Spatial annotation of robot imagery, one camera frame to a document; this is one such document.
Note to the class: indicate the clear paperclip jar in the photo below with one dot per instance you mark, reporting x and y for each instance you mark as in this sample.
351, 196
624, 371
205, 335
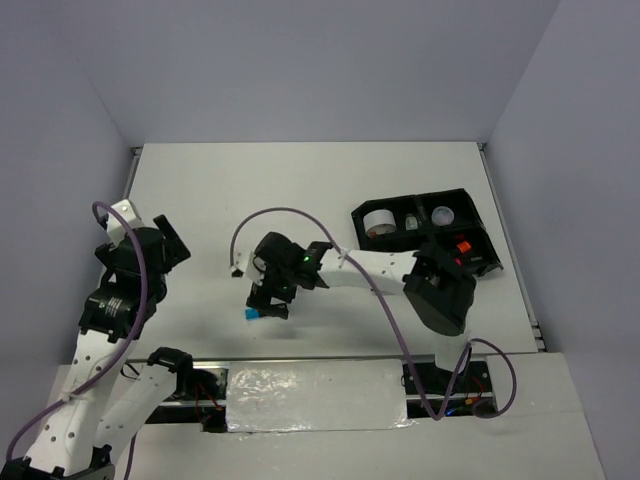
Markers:
442, 216

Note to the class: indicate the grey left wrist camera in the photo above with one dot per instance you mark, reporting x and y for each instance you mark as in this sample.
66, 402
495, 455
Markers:
129, 213

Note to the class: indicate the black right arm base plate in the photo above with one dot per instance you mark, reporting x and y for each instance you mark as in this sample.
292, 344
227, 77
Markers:
473, 381

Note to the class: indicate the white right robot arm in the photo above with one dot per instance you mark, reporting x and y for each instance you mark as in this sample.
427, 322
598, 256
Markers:
438, 289

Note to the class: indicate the small clear tape roll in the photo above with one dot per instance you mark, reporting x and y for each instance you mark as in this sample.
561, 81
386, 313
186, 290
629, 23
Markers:
411, 223

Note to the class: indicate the orange highlighter marker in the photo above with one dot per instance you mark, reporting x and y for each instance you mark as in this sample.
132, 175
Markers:
463, 247

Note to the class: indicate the large white tape roll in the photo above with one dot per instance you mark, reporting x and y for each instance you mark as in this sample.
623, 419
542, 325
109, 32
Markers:
379, 222

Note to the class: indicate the silver foil sheet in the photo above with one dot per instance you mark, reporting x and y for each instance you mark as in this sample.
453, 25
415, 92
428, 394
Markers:
315, 396

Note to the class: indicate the black compartment organizer tray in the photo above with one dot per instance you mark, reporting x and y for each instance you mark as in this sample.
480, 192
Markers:
467, 226

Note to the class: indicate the blue highlighter marker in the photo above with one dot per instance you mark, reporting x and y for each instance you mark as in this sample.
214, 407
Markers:
252, 314

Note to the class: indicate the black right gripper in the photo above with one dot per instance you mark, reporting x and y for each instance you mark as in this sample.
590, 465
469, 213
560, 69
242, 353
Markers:
261, 297

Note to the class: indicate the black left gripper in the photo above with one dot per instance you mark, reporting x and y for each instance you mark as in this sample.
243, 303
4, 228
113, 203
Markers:
176, 251

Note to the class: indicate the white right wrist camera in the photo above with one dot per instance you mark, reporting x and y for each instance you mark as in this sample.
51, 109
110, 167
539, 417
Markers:
247, 264

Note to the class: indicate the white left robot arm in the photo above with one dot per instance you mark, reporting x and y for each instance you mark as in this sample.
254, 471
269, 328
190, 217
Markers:
83, 435

